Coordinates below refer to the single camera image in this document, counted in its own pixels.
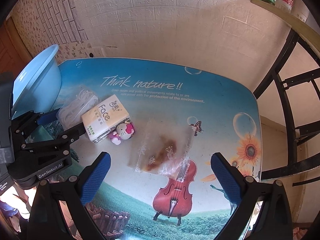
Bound clear snack bag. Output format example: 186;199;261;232
128;119;195;179

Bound brown wooden door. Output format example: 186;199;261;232
0;17;33;77

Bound pink printed sack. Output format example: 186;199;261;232
293;227;308;240

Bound printed blue folding table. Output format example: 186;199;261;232
54;58;261;239

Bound Hello Kitty figurine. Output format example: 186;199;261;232
109;121;135;145

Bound yellow shelf table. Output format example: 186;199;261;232
251;0;320;186

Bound light blue plastic basin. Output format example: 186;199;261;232
11;44;61;118

